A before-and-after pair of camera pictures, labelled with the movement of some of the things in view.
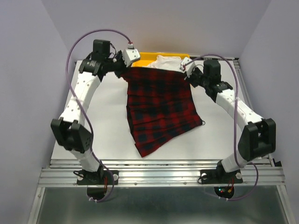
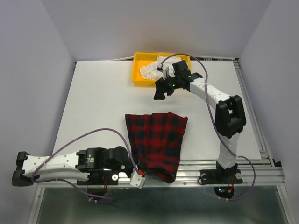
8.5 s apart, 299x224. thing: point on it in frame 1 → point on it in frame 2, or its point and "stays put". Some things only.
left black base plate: (97, 178) stays put
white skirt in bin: (171, 63) stays put
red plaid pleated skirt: (160, 106) → (156, 139)
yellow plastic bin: (147, 58) stays put
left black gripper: (119, 56) → (128, 173)
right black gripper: (195, 71) → (161, 87)
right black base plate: (220, 177) stays put
